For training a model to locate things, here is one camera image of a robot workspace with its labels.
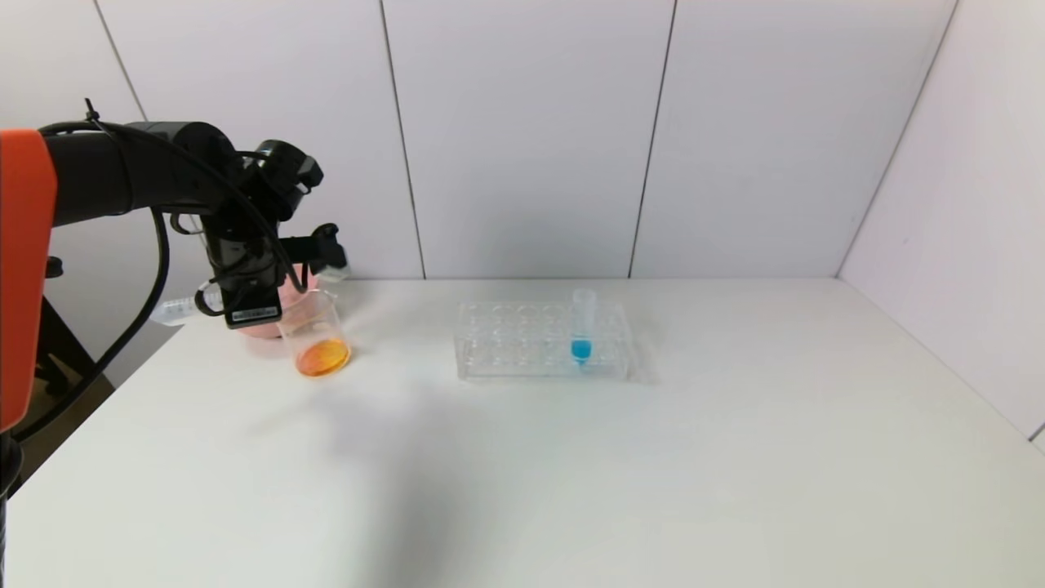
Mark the clear acrylic test tube rack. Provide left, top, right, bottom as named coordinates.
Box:
left=456, top=299, right=632, bottom=383

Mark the test tube with blue pigment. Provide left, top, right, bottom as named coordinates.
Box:
left=571, top=287, right=599, bottom=368

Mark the test tube with yellow pigment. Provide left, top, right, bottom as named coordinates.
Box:
left=151, top=291, right=223, bottom=327

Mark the clear glass beaker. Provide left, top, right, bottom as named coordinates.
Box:
left=275, top=290, right=354, bottom=379

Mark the pink bowl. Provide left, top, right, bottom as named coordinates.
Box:
left=243, top=274, right=321, bottom=341

